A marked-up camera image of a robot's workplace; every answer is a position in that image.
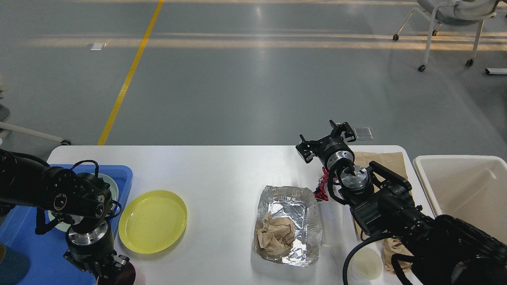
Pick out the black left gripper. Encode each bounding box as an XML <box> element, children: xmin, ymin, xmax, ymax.
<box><xmin>64</xmin><ymin>220</ymin><xmax>130</xmax><ymax>278</ymax></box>

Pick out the white object far right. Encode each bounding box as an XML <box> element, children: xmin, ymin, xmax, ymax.
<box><xmin>485</xmin><ymin>67</ymin><xmax>507</xmax><ymax>76</ymax></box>

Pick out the pale green plate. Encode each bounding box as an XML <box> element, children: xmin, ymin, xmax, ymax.
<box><xmin>48</xmin><ymin>173</ymin><xmax>119</xmax><ymax>232</ymax></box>

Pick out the yellow plate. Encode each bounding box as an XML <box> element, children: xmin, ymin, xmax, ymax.
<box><xmin>118</xmin><ymin>190</ymin><xmax>188</xmax><ymax>254</ymax></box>

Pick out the grey office chair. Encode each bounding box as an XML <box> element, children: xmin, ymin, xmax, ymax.
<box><xmin>392</xmin><ymin>0</ymin><xmax>500</xmax><ymax>72</ymax></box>

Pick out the crumpled brown paper ball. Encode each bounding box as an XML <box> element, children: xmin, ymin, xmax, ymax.
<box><xmin>256</xmin><ymin>212</ymin><xmax>295</xmax><ymax>257</ymax></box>

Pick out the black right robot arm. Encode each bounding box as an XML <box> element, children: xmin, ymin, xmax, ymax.
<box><xmin>296</xmin><ymin>120</ymin><xmax>506</xmax><ymax>285</ymax></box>

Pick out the floor outlet plate left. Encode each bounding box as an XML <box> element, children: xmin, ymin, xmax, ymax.
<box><xmin>88</xmin><ymin>43</ymin><xmax>107</xmax><ymax>51</ymax></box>

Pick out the white plastic bin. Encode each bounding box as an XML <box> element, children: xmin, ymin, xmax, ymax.
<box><xmin>413</xmin><ymin>155</ymin><xmax>507</xmax><ymax>243</ymax></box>

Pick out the dark teal mug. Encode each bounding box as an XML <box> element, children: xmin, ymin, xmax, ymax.
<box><xmin>0</xmin><ymin>244</ymin><xmax>30</xmax><ymax>285</ymax></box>

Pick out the aluminium foil tray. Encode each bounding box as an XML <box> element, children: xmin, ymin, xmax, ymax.
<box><xmin>252</xmin><ymin>186</ymin><xmax>322</xmax><ymax>268</ymax></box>

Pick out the pink mug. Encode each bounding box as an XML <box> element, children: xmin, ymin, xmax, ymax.
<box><xmin>96</xmin><ymin>262</ymin><xmax>137</xmax><ymax>285</ymax></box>

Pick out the floor outlet plate right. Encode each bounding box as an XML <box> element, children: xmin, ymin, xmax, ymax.
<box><xmin>354</xmin><ymin>127</ymin><xmax>374</xmax><ymax>141</ymax></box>

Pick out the floor outlet plate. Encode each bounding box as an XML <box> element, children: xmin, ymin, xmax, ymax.
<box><xmin>88</xmin><ymin>43</ymin><xmax>107</xmax><ymax>51</ymax></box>
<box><xmin>354</xmin><ymin>127</ymin><xmax>374</xmax><ymax>141</ymax></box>

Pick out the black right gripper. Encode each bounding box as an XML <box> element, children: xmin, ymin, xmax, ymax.
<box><xmin>295</xmin><ymin>120</ymin><xmax>356</xmax><ymax>170</ymax></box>

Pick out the white paper cup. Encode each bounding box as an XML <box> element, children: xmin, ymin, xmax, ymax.
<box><xmin>347</xmin><ymin>247</ymin><xmax>384</xmax><ymax>283</ymax></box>

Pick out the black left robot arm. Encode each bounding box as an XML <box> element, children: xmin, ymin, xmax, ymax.
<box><xmin>0</xmin><ymin>150</ymin><xmax>135</xmax><ymax>284</ymax></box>

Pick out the brown paper bag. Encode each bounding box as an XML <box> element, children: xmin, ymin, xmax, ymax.
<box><xmin>355</xmin><ymin>152</ymin><xmax>412</xmax><ymax>275</ymax></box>

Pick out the blue plastic tray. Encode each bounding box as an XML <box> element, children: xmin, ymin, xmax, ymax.
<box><xmin>0</xmin><ymin>165</ymin><xmax>133</xmax><ymax>285</ymax></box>

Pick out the white chair base left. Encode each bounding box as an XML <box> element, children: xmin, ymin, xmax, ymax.
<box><xmin>0</xmin><ymin>105</ymin><xmax>71</xmax><ymax>146</ymax></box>

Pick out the red snack wrapper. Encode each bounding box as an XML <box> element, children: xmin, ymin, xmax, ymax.
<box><xmin>313</xmin><ymin>167</ymin><xmax>329</xmax><ymax>202</ymax></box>

